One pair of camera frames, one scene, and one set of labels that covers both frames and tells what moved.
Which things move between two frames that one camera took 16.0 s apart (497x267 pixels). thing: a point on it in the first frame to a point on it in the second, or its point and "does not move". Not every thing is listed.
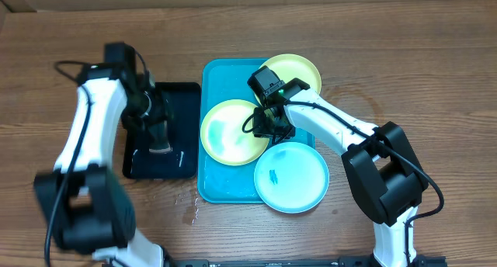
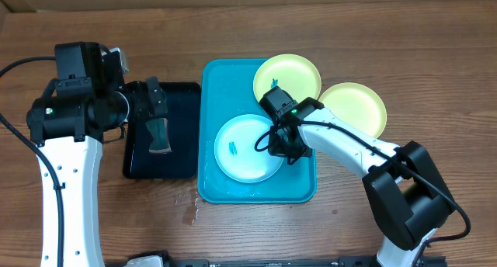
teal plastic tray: (226, 79) does not move
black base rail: (417, 261) does not move
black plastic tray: (182, 161) does not move
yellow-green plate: (224, 138) to (358, 106)
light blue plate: (291, 177) to (235, 152)
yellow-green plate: (289, 67) does not move
